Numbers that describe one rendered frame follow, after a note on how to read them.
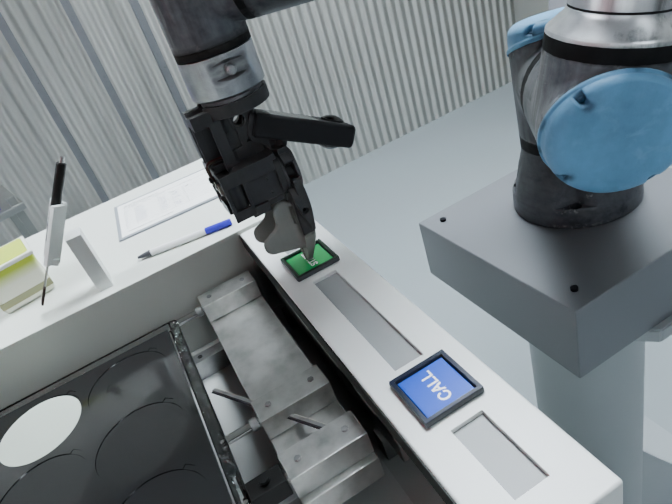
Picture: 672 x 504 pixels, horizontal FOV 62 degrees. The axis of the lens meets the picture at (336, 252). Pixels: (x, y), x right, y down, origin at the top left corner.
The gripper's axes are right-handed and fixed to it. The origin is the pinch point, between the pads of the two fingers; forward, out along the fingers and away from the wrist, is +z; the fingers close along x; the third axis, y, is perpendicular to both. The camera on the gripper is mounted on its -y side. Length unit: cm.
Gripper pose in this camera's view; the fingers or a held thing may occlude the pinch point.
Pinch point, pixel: (311, 246)
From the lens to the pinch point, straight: 66.0
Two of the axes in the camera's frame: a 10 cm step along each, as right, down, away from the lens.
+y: -8.6, 4.6, -2.4
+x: 4.3, 3.9, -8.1
